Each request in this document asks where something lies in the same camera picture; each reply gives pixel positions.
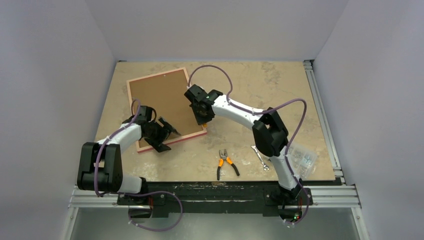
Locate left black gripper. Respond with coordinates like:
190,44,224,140
144,117,179,152

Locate pink picture frame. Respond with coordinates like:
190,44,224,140
126,67,207,153

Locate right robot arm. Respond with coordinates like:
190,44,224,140
184,84,306,205

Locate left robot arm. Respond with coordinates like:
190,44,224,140
77,105,180,205

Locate orange black pliers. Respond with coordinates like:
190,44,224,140
216,149,241,181

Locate silver wrench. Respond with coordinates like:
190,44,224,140
251,145,270,171

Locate clear screw organizer box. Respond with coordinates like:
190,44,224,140
287,142,318,180

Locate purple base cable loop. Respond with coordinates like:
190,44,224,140
127,190,185,233

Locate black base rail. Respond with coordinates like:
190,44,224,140
117,181,314,222

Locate aluminium frame rail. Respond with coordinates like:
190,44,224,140
303,60,361,209

